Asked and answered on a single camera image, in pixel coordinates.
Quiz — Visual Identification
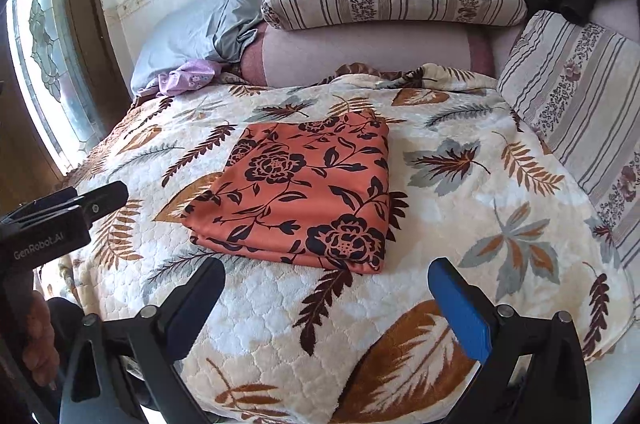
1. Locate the person's left hand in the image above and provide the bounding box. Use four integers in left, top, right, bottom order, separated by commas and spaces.
22, 290, 61, 387

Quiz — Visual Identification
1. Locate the brown wooden window frame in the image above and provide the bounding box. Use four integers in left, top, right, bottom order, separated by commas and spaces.
0, 0, 133, 205

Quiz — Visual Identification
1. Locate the stained glass window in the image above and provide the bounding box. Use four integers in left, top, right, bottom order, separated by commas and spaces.
7, 0, 103, 175

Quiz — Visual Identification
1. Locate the striped floral flat cushion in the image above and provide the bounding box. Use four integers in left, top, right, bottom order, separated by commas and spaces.
497, 10, 640, 265

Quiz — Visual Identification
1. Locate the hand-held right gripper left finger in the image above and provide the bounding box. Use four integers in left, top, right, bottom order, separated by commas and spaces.
60, 256, 227, 424

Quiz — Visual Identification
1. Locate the leaf print quilted blanket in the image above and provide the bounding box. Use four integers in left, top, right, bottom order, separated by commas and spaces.
37, 63, 633, 424

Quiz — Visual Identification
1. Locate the purple patterned cloth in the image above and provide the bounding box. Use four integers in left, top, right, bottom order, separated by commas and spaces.
137, 59, 228, 97

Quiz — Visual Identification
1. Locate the pink fabric cushion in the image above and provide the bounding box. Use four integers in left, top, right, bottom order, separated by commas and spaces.
240, 23, 523, 87

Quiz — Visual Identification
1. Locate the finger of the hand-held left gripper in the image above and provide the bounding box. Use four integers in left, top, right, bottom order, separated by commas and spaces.
60, 180, 130, 223

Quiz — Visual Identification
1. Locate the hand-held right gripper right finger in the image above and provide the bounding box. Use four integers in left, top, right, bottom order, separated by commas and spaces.
427, 256, 592, 424

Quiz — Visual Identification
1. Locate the orange floral shirt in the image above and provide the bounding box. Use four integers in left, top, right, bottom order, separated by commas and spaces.
180, 111, 392, 275

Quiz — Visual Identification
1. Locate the grey pillow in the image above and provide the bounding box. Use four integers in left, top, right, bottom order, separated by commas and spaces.
130, 0, 275, 97

